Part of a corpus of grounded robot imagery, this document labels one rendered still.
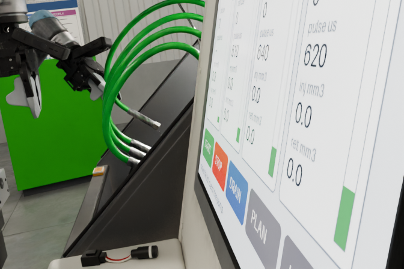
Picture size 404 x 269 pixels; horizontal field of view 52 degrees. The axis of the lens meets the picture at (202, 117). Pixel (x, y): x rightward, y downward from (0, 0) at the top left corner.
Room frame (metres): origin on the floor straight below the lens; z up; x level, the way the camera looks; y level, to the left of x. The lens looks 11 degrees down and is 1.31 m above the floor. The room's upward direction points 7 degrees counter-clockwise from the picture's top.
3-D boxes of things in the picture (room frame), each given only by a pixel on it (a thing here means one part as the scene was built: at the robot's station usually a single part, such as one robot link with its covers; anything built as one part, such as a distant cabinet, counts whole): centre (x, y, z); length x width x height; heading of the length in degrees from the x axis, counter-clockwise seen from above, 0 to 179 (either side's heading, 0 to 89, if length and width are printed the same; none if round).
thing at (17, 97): (0.86, 0.37, 1.24); 0.06 x 0.03 x 0.09; 97
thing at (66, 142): (4.45, 1.57, 0.65); 0.95 x 0.86 x 1.30; 111
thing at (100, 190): (1.01, 0.31, 0.87); 0.62 x 0.04 x 0.16; 7
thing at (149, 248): (0.62, 0.16, 0.99); 0.12 x 0.02 x 0.02; 87
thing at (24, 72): (0.86, 0.34, 1.28); 0.05 x 0.02 x 0.09; 7
